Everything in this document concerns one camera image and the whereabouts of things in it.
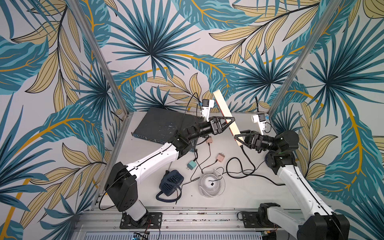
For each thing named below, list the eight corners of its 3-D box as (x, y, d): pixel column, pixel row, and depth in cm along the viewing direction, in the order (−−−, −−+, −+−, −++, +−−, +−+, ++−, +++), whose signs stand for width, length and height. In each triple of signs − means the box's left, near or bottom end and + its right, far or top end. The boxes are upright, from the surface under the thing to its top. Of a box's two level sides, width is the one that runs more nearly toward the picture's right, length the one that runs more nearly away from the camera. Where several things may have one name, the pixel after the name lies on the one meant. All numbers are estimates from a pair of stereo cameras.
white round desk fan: (205, 203, 80) (206, 200, 75) (194, 181, 87) (195, 178, 82) (228, 190, 84) (230, 187, 79) (215, 171, 91) (217, 166, 86)
